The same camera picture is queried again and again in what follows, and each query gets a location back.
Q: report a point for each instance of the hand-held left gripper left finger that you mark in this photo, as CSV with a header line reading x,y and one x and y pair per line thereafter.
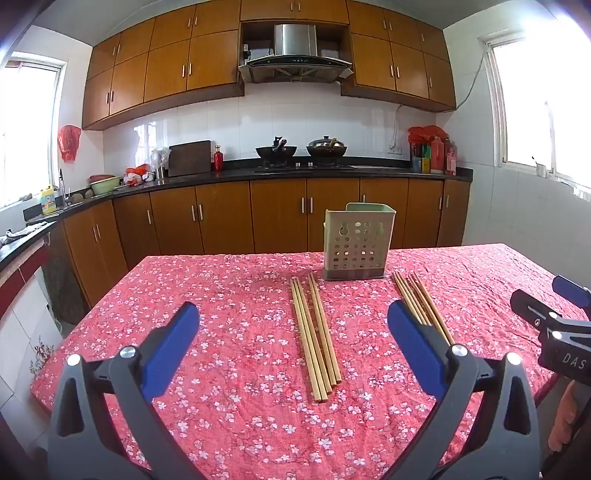
x,y
171,346

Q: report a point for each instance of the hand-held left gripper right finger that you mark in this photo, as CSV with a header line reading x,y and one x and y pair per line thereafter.
x,y
413,341

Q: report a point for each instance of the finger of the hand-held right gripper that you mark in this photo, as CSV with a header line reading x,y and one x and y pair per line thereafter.
x,y
575,290
531,307

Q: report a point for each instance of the wooden chopstick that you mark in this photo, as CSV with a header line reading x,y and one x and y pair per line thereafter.
x,y
322,330
315,338
327,327
309,339
419,300
409,293
425,300
402,293
304,341
432,300

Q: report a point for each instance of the green perforated utensil holder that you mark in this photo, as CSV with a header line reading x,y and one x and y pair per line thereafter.
x,y
360,240

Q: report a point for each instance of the person's right hand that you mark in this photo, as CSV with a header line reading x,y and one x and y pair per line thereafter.
x,y
563,415

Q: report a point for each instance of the red floral tablecloth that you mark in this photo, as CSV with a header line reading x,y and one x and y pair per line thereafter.
x,y
258,369

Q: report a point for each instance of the brown wooden base cabinets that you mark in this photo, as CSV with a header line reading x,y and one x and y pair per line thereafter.
x,y
221,217

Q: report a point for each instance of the red label oil bottle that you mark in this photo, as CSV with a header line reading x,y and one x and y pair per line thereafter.
x,y
450,159

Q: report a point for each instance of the green basin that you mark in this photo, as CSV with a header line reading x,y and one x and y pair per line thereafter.
x,y
105,187

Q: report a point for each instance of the red and white bags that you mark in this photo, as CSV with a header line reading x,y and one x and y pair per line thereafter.
x,y
136,175

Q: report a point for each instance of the green and yellow packet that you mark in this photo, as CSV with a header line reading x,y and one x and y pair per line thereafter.
x,y
427,165

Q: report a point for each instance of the red sauce bottle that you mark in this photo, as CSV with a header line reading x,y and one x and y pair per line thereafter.
x,y
437,157

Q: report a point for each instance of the small white fan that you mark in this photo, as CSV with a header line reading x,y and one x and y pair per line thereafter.
x,y
160,161

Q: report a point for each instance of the dark wooden cutting board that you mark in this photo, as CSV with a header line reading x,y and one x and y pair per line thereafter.
x,y
189,159

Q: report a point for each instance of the grey rag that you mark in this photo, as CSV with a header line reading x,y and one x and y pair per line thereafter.
x,y
21,233

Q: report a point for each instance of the yellow dish soap bottle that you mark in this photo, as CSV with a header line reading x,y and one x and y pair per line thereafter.
x,y
48,201

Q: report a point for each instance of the large kitchen window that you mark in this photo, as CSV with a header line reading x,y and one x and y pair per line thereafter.
x,y
540,101

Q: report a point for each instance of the metal faucet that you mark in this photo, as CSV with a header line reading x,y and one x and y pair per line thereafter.
x,y
61,184

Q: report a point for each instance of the crumpled red plastic bag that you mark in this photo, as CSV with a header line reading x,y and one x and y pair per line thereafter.
x,y
427,134

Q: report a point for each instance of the black gas stove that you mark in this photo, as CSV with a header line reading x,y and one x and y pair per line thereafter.
x,y
304,167

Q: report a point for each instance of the black lidded wok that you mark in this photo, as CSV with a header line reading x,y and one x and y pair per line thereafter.
x,y
326,148

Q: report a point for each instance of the black open wok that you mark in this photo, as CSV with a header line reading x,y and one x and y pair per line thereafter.
x,y
276,152

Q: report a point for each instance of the hanging red plastic bag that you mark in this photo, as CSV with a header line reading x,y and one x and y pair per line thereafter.
x,y
69,141

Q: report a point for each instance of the small kitchen window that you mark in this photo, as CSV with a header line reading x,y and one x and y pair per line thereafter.
x,y
27,134

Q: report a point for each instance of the steel range hood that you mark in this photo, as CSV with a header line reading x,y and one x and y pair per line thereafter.
x,y
295,46

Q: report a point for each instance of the brown wooden wall cabinets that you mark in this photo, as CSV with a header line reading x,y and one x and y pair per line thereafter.
x,y
166,69

